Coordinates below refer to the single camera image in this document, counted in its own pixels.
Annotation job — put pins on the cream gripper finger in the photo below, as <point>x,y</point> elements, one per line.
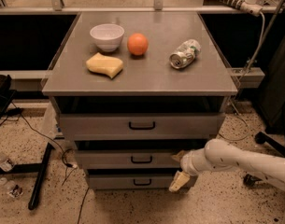
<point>180,179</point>
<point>177,157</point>

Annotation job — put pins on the small plastic cup litter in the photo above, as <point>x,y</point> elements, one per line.
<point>11,187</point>

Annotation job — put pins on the grey bottom drawer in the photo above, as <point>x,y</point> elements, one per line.
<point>148,181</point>

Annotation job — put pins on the white power strip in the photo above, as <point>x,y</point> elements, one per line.
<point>248,6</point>

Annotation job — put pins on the white ceramic bowl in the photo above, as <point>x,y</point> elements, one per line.
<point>107,37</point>

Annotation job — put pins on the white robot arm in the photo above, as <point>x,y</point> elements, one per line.
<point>218,155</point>

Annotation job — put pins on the grey top drawer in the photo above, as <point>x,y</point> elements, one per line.
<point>140,126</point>

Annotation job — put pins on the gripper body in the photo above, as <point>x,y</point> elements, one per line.
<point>186,164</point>

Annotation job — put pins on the grey drawer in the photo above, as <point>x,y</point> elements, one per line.
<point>140,126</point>
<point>125,159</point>
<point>148,181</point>

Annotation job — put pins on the yellow sponge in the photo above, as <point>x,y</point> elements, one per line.
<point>105,65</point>

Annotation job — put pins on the orange fruit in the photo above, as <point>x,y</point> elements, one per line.
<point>137,44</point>

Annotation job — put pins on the grey drawer cabinet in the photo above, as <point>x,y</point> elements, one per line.
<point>145,85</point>

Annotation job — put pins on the clear plastic bottle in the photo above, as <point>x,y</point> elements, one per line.
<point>6,164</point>

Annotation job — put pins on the crushed aluminium soda can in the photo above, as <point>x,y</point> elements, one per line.
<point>185,54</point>

